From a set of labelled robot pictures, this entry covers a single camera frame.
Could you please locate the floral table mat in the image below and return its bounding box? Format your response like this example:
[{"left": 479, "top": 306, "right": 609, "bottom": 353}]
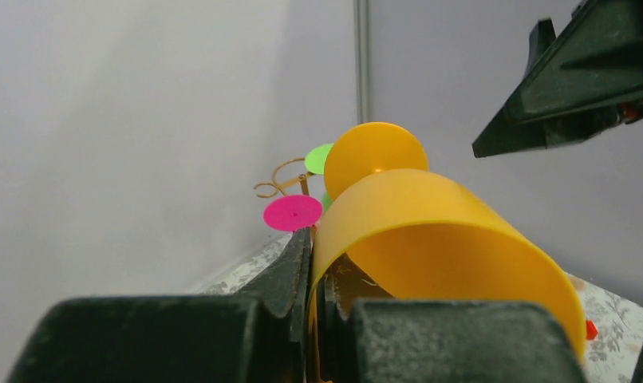
[{"left": 191, "top": 234, "right": 643, "bottom": 382}]

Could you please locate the green plastic wine glass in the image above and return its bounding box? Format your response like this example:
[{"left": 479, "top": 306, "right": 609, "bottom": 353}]
[{"left": 304, "top": 143, "right": 335, "bottom": 212}]

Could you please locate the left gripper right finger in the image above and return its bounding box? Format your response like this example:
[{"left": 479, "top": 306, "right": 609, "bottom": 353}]
[{"left": 317, "top": 264, "right": 586, "bottom": 382}]

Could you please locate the red curved piece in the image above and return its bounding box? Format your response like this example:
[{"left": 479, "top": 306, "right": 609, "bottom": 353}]
[{"left": 585, "top": 319, "right": 598, "bottom": 341}]

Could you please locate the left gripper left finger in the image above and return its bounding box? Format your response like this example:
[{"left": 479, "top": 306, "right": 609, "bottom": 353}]
[{"left": 8, "top": 229, "right": 311, "bottom": 382}]

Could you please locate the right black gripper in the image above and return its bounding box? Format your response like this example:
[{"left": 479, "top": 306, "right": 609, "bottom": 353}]
[{"left": 471, "top": 0, "right": 643, "bottom": 158}]

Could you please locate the gold wire glass rack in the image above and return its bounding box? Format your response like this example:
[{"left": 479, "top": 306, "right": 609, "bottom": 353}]
[{"left": 253, "top": 157, "right": 316, "bottom": 199}]

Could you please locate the amber plastic wine glass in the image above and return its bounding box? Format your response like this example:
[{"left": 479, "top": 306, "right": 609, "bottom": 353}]
[{"left": 312, "top": 122, "right": 586, "bottom": 361}]

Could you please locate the magenta plastic wine glass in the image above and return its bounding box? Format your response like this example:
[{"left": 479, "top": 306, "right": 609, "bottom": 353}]
[{"left": 262, "top": 195, "right": 323, "bottom": 232}]

